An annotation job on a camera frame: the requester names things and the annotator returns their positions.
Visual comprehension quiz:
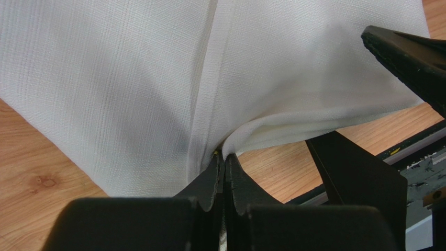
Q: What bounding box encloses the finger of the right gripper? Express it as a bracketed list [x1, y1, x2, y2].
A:
[361, 26, 445, 118]
[305, 131, 408, 250]

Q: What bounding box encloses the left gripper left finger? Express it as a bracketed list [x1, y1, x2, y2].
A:
[174, 150, 225, 250]

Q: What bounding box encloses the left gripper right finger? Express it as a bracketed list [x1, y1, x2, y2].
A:
[224, 154, 281, 250]

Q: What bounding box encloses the white cloth napkin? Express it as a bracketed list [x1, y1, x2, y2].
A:
[1, 1, 429, 197]

